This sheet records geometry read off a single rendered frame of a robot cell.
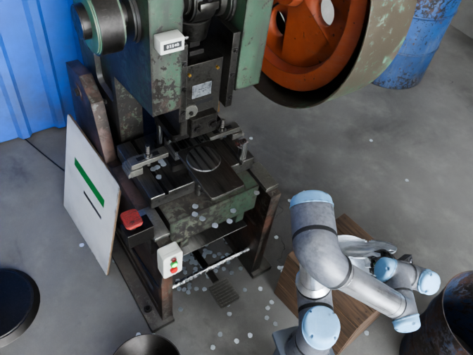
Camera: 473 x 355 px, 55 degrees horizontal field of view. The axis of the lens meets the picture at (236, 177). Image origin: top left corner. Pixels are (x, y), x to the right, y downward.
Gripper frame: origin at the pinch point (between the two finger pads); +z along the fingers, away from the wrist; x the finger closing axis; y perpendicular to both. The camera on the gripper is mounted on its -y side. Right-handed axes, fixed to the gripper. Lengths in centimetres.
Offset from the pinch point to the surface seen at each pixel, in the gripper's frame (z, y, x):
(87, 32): -26, 90, -84
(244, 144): 15, 40, -49
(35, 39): 104, 113, -113
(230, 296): 38, 48, 17
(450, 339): -16.6, -18.1, 31.1
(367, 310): 5.1, 1.3, 23.2
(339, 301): 9.7, 10.7, 18.6
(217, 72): -7, 52, -73
